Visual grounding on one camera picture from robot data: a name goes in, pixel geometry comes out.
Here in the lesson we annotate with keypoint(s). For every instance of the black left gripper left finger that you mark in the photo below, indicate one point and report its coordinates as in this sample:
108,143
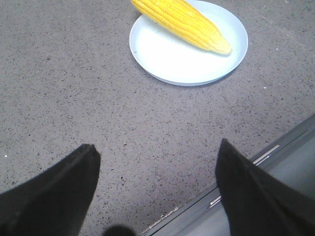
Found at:
55,202

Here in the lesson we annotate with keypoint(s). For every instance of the light blue round plate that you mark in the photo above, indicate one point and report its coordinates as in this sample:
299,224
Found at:
172,60

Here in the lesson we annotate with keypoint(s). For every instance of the yellow corn cob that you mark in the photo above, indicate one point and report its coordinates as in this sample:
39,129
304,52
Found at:
183,20

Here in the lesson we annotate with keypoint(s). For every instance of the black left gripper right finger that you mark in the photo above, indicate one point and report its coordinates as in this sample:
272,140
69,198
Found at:
257,204

